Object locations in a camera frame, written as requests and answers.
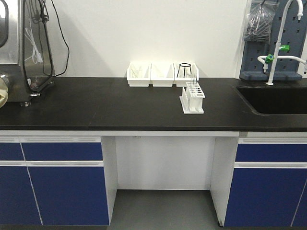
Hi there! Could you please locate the right white storage bin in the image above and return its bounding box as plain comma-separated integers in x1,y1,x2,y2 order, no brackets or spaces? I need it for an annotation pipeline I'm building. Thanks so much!
174,62,199,87

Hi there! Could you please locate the stainless steel lab machine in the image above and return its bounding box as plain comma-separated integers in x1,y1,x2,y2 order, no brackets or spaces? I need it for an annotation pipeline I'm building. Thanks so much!
0,0,55,106

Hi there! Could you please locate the left white storage bin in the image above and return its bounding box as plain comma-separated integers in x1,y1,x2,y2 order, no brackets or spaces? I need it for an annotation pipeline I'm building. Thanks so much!
127,62,152,87

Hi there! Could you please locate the blue drawer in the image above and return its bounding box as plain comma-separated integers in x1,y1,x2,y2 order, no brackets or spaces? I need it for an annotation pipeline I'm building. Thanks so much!
236,144,307,162
22,142,103,161
0,143,24,161

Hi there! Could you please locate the black power cable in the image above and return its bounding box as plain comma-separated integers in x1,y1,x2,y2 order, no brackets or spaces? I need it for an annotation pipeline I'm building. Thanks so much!
49,0,70,77

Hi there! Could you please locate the white storage bin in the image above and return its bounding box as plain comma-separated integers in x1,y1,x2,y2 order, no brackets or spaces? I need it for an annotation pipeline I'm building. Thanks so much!
127,62,152,87
174,62,199,87
151,62,175,87

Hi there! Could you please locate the blue right cabinet door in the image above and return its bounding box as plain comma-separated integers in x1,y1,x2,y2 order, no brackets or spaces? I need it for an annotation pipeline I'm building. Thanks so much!
224,168,307,228

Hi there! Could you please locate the white test tube rack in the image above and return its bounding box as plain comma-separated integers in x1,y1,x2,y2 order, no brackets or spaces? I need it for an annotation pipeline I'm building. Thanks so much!
179,82,205,114

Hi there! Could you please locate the blue far left drawer front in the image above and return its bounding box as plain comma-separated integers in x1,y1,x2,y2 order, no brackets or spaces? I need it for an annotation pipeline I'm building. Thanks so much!
0,143,24,161

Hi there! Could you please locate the grey pegboard drying rack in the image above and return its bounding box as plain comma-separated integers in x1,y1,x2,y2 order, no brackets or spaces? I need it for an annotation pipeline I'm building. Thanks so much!
239,0,307,81

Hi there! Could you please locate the black lab sink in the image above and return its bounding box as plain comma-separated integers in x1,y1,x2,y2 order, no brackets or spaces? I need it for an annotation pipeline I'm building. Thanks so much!
235,86,307,115

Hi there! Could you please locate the white cable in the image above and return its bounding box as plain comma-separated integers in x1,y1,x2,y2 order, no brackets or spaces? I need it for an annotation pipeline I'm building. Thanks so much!
24,19,44,65

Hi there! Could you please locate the middle white storage bin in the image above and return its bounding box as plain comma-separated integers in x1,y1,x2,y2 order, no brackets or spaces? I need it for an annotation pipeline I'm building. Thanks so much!
151,62,175,87

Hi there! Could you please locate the plastic bag of pegs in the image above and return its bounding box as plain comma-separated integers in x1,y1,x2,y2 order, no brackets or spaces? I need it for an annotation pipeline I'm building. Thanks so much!
243,0,280,44

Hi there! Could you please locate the blue far left cabinet door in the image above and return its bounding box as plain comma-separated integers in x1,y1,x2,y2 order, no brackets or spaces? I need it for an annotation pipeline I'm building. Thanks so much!
0,166,41,225

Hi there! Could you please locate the white gooseneck lab faucet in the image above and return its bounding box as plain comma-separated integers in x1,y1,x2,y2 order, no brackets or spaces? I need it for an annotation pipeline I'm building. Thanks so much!
257,0,307,86

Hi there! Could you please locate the blue cabinet door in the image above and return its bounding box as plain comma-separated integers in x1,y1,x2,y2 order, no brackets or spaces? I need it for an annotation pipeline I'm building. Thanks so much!
224,168,307,228
29,167,109,225
0,166,41,225

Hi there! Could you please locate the black wire tripod stand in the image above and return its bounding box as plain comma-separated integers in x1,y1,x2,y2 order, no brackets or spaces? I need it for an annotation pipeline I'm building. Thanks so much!
177,63,192,78

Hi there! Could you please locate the blue right drawer front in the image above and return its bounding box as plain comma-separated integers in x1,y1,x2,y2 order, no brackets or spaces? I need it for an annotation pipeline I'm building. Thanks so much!
236,144,307,162

